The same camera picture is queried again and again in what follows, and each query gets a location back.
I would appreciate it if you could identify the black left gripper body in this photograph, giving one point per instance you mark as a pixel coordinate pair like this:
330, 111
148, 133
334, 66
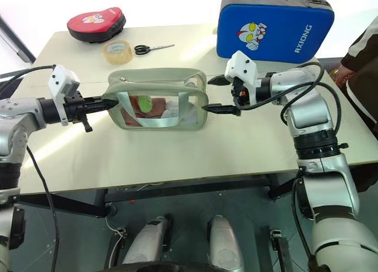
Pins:
74, 108

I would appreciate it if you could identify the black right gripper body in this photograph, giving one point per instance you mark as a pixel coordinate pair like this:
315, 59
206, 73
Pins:
240, 96

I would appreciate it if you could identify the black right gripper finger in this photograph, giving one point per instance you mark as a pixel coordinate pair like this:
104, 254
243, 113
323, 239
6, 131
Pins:
224, 109
220, 81

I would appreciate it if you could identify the green clear zip pouch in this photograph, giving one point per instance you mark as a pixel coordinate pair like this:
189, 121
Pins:
153, 75

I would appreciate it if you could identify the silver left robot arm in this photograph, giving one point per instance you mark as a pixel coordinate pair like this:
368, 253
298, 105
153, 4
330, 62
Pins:
17, 112

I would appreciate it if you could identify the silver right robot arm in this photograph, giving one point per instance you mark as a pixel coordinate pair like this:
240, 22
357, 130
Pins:
310, 106

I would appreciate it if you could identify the dark rounded robot base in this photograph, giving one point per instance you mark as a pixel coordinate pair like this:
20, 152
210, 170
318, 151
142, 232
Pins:
165, 267

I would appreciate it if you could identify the white item in pouch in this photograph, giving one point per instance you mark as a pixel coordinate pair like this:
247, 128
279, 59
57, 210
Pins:
189, 116

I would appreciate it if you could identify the brown cloth item in pouch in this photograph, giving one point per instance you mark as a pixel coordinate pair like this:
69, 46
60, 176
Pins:
158, 107

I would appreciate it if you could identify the bystander bare hand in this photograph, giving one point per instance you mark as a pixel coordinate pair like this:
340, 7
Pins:
346, 74

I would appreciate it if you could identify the clear packing tape roll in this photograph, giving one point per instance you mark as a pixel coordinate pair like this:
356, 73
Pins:
117, 55

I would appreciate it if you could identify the blue RXIONG kick pad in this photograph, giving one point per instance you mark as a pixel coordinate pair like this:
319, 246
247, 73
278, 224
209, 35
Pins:
265, 30

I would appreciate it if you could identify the red black boxing pad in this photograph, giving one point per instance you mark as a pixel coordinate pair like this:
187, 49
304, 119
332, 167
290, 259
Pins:
91, 22

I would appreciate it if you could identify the person in brown jacket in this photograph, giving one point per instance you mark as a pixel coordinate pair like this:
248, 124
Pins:
364, 77

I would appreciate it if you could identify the silver right robot leg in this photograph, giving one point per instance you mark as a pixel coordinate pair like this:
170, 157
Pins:
224, 242

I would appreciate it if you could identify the silver robot leg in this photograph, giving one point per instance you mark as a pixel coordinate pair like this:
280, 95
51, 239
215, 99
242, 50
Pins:
144, 242
224, 242

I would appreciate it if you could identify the silver left robot leg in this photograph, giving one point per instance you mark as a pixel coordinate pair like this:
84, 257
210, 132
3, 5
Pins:
144, 242

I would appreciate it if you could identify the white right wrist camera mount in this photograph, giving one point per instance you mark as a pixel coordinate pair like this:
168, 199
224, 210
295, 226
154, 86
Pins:
242, 67

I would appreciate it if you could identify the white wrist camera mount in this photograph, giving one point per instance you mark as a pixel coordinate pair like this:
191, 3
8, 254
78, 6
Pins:
242, 67
60, 80

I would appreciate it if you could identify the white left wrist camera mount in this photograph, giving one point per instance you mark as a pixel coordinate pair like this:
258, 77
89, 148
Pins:
60, 80

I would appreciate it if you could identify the dark window frame bar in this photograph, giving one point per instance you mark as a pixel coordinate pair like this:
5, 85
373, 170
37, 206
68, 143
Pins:
16, 37

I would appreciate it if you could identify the black metal table frame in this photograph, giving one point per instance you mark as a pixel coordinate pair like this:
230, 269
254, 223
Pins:
177, 189

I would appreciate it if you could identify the black floor bracket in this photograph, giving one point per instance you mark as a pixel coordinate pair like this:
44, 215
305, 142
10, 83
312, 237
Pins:
282, 251
118, 245

